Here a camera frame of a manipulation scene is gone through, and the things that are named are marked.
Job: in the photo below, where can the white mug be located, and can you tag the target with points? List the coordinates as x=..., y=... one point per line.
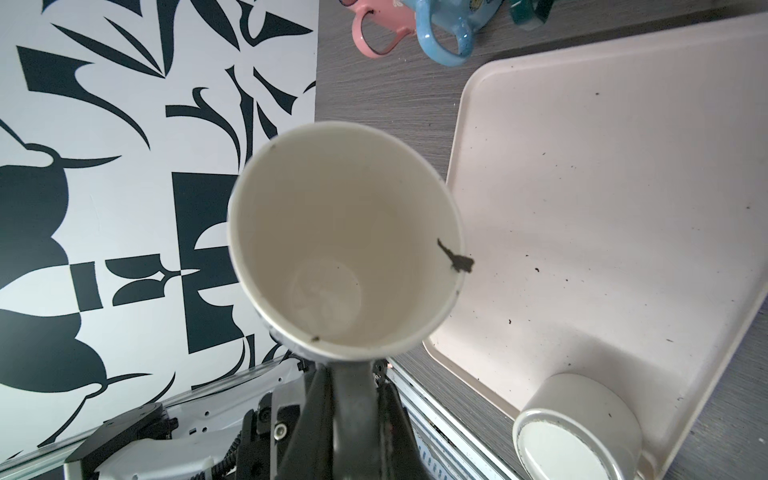
x=573, y=427

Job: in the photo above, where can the pink floral mug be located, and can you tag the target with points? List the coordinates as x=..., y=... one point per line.
x=378, y=26

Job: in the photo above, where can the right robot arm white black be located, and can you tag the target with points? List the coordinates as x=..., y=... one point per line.
x=239, y=430

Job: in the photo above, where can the light blue mug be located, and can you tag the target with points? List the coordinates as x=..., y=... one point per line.
x=461, y=18

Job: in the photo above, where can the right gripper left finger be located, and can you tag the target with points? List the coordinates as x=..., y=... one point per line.
x=309, y=453

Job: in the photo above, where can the beige serving tray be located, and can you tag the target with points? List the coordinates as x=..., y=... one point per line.
x=614, y=200

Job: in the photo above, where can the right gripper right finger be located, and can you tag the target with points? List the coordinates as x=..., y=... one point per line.
x=400, y=457

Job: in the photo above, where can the dark green mug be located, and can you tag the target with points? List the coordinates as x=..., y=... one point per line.
x=530, y=14

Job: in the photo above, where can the grey mug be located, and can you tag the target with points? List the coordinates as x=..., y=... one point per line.
x=347, y=242

